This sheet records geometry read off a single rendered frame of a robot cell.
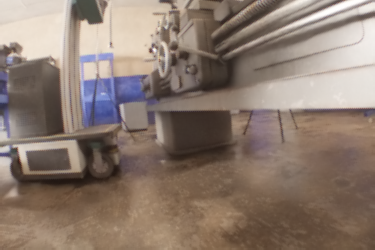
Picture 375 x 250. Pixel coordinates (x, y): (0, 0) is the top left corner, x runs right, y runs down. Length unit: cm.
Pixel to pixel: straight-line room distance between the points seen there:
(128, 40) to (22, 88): 424
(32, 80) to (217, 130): 160
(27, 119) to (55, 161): 36
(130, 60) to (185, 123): 377
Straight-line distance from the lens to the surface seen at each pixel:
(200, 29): 84
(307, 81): 39
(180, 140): 169
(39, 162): 137
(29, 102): 145
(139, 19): 570
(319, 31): 58
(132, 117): 370
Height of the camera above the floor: 43
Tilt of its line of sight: 1 degrees down
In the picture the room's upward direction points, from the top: 6 degrees counter-clockwise
